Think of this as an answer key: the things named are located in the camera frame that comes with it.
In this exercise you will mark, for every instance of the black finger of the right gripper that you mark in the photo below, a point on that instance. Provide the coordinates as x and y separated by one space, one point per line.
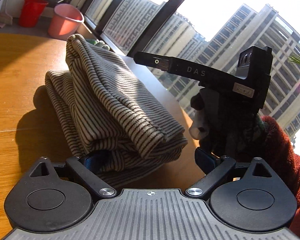
152 60

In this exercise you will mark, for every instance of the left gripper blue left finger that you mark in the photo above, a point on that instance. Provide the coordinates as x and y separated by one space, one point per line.
91 162

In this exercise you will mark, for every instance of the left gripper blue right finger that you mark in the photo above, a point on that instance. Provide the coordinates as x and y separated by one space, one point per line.
206 161

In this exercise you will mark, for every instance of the striped knit garment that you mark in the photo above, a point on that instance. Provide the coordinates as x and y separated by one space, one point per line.
102 106

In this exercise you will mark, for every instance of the red fleece sleeve forearm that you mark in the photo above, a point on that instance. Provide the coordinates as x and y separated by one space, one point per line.
280 156

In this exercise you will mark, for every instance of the right hand in glove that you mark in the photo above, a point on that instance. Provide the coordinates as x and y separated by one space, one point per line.
226 125

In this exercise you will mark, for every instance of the green white cloth pile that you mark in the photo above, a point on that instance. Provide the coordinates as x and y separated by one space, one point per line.
98 43

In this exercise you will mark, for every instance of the pink plastic tub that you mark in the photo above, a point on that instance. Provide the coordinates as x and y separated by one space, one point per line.
65 21

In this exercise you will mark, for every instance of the red plastic bucket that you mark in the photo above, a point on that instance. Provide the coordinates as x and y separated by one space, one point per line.
31 12

